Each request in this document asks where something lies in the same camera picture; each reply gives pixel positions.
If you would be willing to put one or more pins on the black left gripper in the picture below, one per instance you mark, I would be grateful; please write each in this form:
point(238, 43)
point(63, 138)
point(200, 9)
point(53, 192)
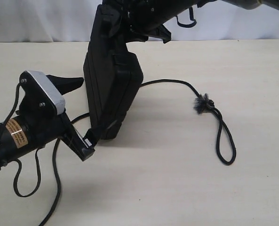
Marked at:
point(45, 126)

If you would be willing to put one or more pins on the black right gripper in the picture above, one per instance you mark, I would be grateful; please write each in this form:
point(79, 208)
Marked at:
point(146, 18)

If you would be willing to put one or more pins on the black plastic tool case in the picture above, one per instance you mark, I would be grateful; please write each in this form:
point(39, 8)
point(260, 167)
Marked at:
point(112, 73)

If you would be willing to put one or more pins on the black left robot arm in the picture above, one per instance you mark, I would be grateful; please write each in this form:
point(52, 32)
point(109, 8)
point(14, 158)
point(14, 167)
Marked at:
point(15, 138)

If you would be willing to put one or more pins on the white backdrop curtain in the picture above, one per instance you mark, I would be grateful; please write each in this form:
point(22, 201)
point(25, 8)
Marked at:
point(72, 20)

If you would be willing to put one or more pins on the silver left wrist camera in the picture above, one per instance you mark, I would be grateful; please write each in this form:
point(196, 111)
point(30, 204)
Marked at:
point(49, 90)

